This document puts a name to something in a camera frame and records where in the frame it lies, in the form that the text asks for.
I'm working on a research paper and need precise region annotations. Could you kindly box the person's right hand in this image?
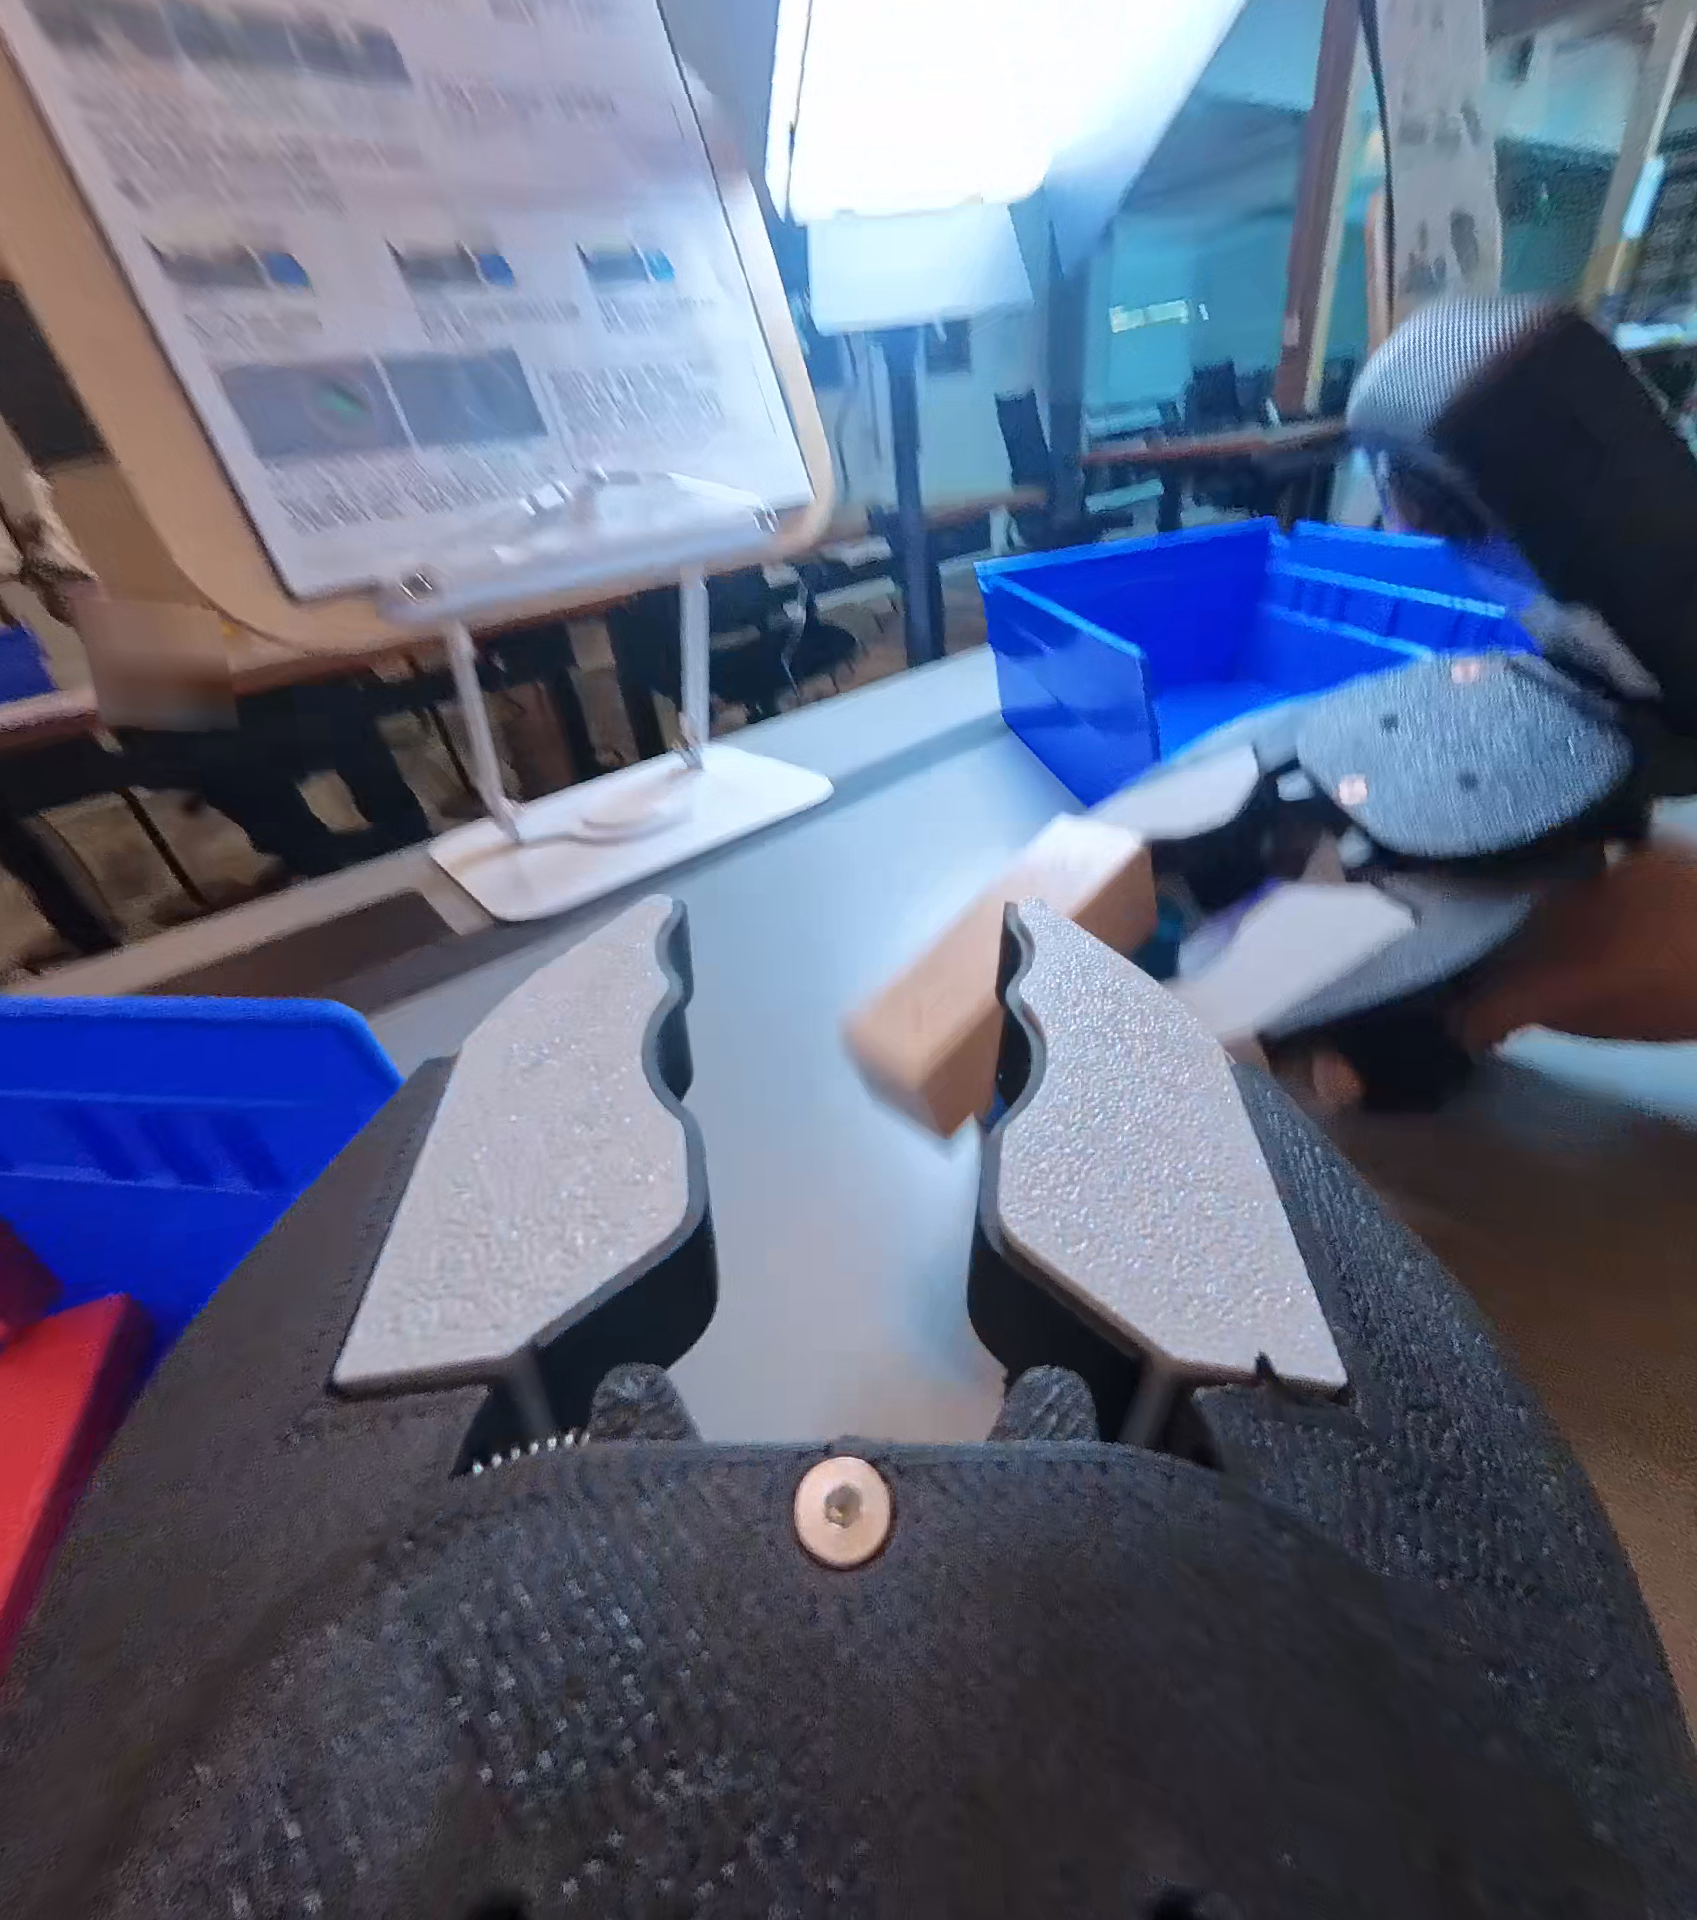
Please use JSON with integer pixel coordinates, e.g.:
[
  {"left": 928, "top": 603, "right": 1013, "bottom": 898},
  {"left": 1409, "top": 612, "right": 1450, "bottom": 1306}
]
[{"left": 1446, "top": 847, "right": 1697, "bottom": 1053}]

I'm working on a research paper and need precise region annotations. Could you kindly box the peach wooden block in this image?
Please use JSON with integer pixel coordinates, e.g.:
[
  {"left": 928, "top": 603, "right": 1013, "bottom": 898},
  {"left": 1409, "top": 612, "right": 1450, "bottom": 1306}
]
[{"left": 843, "top": 857, "right": 1161, "bottom": 1138}]

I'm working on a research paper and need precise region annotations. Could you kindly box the white document stand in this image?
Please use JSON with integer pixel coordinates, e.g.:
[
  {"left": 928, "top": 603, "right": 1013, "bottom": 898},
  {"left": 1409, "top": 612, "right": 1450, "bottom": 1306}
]
[{"left": 0, "top": 0, "right": 838, "bottom": 925}]

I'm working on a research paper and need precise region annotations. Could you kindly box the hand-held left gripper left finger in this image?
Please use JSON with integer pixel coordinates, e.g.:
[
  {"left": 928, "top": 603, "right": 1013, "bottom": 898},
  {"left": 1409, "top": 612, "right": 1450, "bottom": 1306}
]
[{"left": 328, "top": 894, "right": 717, "bottom": 1466}]

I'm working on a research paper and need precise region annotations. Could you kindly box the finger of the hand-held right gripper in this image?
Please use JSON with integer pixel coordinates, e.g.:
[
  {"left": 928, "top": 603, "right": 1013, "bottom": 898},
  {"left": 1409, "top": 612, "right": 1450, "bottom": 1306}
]
[
  {"left": 1175, "top": 883, "right": 1422, "bottom": 1039},
  {"left": 1086, "top": 743, "right": 1263, "bottom": 846}
]

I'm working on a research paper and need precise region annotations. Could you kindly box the printed instruction sheet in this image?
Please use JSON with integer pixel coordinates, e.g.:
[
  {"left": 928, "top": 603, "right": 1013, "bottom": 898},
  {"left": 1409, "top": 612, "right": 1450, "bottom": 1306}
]
[{"left": 0, "top": 0, "right": 812, "bottom": 600}]

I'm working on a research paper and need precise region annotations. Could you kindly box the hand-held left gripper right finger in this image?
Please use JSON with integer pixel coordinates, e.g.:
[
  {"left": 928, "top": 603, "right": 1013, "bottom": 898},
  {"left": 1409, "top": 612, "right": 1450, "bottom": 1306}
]
[{"left": 966, "top": 899, "right": 1350, "bottom": 1449}]

